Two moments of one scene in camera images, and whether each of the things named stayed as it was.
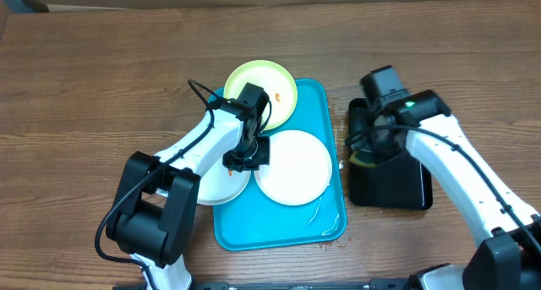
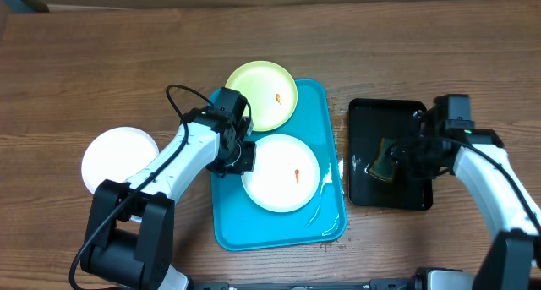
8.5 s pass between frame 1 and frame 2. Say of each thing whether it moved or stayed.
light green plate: stayed
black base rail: stayed
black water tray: stayed
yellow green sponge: moved
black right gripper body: moved
